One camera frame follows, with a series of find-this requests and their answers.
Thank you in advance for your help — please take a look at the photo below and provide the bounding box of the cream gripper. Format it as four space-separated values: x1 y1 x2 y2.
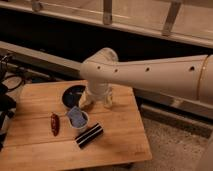
79 90 94 110

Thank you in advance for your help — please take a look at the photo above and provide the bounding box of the red chili pepper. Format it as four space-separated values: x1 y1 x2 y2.
51 113 60 136

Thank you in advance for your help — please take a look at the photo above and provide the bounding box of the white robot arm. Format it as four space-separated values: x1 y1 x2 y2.
79 48 213 110

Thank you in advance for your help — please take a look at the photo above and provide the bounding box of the dark blue bowl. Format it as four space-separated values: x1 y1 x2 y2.
62 85 85 108

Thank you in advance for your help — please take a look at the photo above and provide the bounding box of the blue sponge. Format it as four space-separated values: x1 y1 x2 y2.
68 106 86 128

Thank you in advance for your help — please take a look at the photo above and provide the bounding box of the clear plastic bottle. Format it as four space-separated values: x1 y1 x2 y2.
103 86 113 108

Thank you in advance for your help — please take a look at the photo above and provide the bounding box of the black rectangular box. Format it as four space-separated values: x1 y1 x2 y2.
75 123 103 148

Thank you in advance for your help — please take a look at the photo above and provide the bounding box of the black cables and equipment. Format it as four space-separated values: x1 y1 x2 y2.
0 53 26 151

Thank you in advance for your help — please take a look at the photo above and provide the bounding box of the metal window rail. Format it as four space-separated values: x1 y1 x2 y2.
0 0 213 48

